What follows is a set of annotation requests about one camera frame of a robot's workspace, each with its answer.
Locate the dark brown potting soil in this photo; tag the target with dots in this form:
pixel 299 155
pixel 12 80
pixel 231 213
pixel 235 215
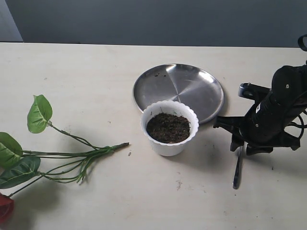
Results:
pixel 167 128

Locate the round stainless steel plate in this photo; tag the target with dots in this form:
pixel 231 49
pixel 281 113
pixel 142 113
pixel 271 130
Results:
pixel 186 84

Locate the white scalloped plastic pot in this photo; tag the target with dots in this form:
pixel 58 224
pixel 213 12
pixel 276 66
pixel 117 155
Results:
pixel 173 108

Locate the small metal spork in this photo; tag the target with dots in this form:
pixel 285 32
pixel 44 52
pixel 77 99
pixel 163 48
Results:
pixel 237 175

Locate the artificial anthurium plant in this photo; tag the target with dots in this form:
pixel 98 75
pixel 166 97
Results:
pixel 22 166

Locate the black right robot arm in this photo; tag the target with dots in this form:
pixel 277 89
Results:
pixel 288 84

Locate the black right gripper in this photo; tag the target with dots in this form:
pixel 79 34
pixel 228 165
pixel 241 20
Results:
pixel 262 127

